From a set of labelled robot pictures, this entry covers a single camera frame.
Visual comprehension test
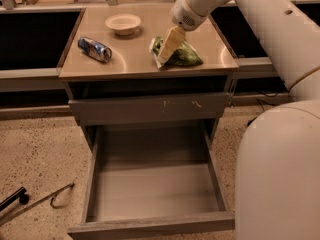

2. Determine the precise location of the green jalapeno chip bag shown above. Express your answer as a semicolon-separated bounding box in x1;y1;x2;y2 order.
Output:
149;36;203;68

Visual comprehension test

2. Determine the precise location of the metal rod with hook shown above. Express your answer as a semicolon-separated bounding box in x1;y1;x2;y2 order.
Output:
0;183;74;226

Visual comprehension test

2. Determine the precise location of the open grey middle drawer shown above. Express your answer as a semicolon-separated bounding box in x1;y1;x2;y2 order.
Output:
68;121;235;240

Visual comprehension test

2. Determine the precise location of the grey drawer cabinet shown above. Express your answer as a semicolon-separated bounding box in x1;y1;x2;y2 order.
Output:
56;2;239;240

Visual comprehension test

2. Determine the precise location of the black handle on floor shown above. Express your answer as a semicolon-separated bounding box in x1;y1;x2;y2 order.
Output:
0;187;29;212

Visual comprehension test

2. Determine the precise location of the closed grey top drawer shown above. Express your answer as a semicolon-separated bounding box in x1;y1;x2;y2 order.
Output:
69;93;228;125

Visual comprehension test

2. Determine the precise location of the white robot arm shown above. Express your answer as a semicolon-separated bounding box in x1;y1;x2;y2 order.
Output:
160;0;320;240

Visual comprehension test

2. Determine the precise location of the blue soda can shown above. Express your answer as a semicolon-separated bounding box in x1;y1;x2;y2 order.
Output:
78;36;112;63

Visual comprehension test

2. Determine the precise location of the black power adapter with cable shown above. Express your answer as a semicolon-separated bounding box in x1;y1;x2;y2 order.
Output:
246;91;279;128

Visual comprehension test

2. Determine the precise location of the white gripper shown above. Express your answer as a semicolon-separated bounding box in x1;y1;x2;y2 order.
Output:
158;0;206;60

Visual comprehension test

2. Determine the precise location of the white paper bowl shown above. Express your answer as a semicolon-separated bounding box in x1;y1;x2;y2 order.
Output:
105;14;141;36

